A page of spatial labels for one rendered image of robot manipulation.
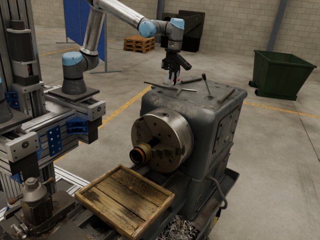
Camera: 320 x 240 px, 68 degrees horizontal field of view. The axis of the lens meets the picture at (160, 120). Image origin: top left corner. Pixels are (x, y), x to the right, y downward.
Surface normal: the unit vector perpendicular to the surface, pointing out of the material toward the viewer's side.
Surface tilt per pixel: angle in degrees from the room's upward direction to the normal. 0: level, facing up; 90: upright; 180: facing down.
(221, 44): 90
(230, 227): 0
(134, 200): 0
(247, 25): 90
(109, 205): 0
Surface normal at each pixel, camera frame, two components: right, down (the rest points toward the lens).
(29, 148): 0.88, 0.28
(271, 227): 0.09, -0.89
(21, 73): -0.46, 0.36
